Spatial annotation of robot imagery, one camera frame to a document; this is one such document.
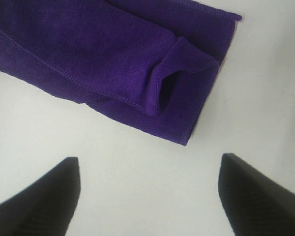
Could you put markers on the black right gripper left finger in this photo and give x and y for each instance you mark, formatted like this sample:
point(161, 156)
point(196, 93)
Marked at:
point(46, 207)

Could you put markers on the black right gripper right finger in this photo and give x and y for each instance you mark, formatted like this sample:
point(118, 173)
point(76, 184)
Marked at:
point(254, 204)

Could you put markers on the purple towel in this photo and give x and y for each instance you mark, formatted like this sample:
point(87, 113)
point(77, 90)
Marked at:
point(149, 64)

